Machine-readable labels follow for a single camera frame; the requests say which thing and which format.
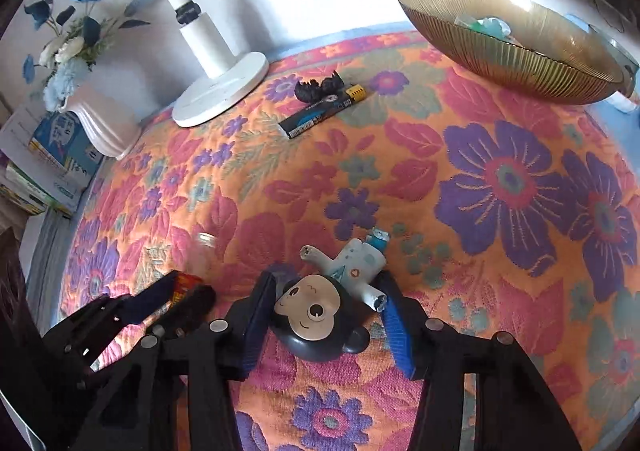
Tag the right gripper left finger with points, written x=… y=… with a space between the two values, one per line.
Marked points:
x=135 y=406

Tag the white desk lamp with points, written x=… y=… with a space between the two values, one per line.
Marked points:
x=228 y=79

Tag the blue white artificial flowers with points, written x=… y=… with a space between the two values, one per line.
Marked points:
x=79 y=39

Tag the amber ribbed glass bowl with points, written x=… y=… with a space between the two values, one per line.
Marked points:
x=549 y=58

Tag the black spiky hair piece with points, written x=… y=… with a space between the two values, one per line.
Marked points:
x=312 y=91

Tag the red orange small box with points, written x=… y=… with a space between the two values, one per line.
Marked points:
x=182 y=288

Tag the pink ribbed vase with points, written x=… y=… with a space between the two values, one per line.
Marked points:
x=109 y=125

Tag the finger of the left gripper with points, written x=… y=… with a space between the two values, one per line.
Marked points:
x=185 y=316
x=150 y=298

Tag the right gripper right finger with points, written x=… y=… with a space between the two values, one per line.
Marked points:
x=515 y=408

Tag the toys inside bowl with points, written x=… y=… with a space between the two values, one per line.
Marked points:
x=490 y=26

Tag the black monkey head toy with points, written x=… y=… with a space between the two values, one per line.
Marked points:
x=317 y=320

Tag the upright books row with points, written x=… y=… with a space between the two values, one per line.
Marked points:
x=53 y=150

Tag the white astronaut body figure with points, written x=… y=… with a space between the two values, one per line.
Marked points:
x=355 y=267

